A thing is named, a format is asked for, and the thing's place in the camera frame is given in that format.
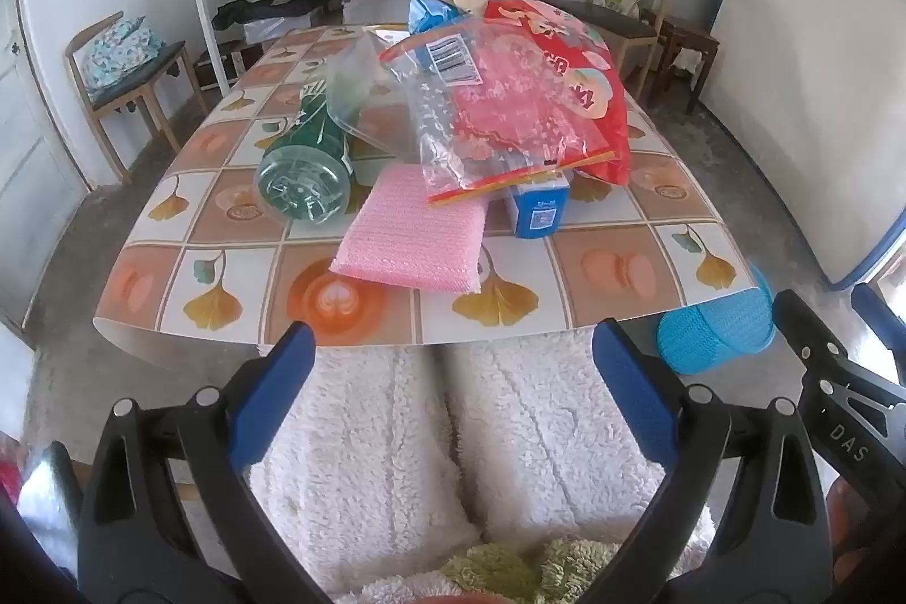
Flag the green fleece garment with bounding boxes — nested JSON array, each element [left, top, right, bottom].
[[442, 537, 638, 604]]

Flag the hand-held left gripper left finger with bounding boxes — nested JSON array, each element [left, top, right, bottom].
[[76, 321, 334, 604]]

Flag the wooden chair with dark seat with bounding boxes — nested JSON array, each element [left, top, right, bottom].
[[584, 0, 673, 102]]

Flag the blue snack bag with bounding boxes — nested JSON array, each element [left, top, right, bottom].
[[409, 0, 489, 74]]

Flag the zip bag with red seal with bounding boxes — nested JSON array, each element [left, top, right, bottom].
[[378, 16, 617, 205]]

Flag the pink sponge cloth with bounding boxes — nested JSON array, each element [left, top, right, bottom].
[[329, 163, 489, 294]]

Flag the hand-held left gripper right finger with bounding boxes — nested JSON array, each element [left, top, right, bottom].
[[592, 317, 832, 604]]

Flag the wooden chair with floral cushion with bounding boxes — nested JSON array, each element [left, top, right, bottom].
[[65, 11, 210, 184]]

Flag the floral cushion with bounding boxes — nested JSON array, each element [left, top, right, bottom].
[[83, 16, 167, 88]]

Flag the white board with blue edge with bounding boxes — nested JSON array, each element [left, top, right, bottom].
[[708, 0, 906, 294]]

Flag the blue carton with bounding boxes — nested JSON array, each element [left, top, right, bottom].
[[510, 172, 573, 241]]

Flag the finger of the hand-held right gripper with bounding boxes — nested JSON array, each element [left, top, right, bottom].
[[771, 289, 906, 485], [851, 282, 906, 365]]

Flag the red snack bag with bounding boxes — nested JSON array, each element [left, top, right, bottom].
[[485, 0, 633, 187]]

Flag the white door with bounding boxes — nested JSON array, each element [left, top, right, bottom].
[[0, 0, 96, 336]]

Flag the white fleece pants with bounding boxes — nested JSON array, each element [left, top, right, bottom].
[[244, 331, 712, 604]]

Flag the blue plastic basket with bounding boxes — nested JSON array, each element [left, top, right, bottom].
[[655, 264, 777, 375]]

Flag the clear plastic bag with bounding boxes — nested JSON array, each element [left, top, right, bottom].
[[322, 34, 426, 159]]

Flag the tiled pattern table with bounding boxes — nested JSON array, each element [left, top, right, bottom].
[[93, 25, 772, 357]]

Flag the dark wooden stool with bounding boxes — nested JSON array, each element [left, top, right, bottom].
[[655, 13, 721, 113]]

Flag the black bag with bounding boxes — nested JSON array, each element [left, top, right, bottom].
[[212, 0, 330, 32]]

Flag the dark brown box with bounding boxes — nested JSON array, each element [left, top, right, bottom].
[[191, 38, 270, 88]]

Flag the green plastic bottle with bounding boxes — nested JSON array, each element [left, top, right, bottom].
[[255, 80, 355, 226]]

